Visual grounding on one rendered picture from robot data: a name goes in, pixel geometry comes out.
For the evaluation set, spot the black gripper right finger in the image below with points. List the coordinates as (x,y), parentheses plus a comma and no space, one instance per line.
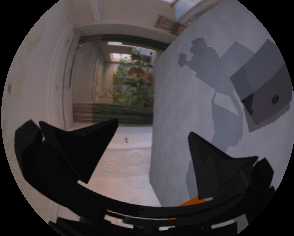
(213,167)

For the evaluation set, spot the grey sloped panel with hole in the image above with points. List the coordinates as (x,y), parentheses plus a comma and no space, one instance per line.
(263,84)

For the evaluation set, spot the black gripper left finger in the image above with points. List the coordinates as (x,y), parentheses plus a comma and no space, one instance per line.
(82,148)

